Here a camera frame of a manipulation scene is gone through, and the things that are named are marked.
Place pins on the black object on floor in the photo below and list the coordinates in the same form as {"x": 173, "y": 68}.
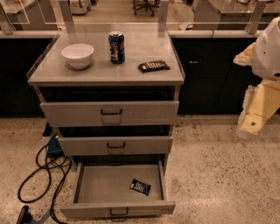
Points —
{"x": 24, "y": 216}

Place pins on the grey drawer cabinet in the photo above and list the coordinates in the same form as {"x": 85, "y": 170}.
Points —
{"x": 103, "y": 81}

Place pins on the dark counter cabinet left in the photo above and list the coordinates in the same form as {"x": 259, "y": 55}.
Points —
{"x": 17, "y": 56}

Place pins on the background desk left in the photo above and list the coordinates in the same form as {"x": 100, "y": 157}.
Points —
{"x": 30, "y": 15}

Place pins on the white appliance in background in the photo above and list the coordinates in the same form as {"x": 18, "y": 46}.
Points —
{"x": 80, "y": 7}

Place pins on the blue pepsi can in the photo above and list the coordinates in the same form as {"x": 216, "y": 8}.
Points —
{"x": 116, "y": 45}

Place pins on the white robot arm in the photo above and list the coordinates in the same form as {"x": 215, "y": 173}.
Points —
{"x": 265, "y": 59}

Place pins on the background desk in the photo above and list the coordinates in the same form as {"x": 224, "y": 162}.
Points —
{"x": 30, "y": 15}
{"x": 222, "y": 14}

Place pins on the grey middle drawer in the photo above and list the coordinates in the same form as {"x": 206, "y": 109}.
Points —
{"x": 115, "y": 145}

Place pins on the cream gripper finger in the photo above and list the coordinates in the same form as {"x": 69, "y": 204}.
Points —
{"x": 249, "y": 125}
{"x": 244, "y": 58}

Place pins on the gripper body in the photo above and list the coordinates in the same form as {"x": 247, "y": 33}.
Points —
{"x": 268, "y": 59}

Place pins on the white ceramic bowl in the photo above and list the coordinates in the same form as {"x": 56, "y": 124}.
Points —
{"x": 78, "y": 56}

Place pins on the grey top drawer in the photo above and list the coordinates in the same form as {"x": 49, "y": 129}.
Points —
{"x": 109, "y": 113}

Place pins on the dark counter cabinet right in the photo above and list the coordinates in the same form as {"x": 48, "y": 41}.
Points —
{"x": 213, "y": 84}

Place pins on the dark counter cabinet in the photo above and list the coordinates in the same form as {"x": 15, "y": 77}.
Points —
{"x": 213, "y": 84}
{"x": 17, "y": 56}

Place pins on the grey drawer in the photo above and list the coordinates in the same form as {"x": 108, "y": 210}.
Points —
{"x": 103, "y": 191}
{"x": 115, "y": 145}
{"x": 109, "y": 113}

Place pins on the black office chair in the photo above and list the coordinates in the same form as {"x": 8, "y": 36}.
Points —
{"x": 145, "y": 5}

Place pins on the background desk right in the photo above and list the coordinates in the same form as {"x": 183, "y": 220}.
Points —
{"x": 222, "y": 14}

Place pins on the blue power box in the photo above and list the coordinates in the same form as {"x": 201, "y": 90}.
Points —
{"x": 53, "y": 148}

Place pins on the grey bottom drawer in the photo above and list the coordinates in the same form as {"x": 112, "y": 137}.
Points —
{"x": 103, "y": 191}

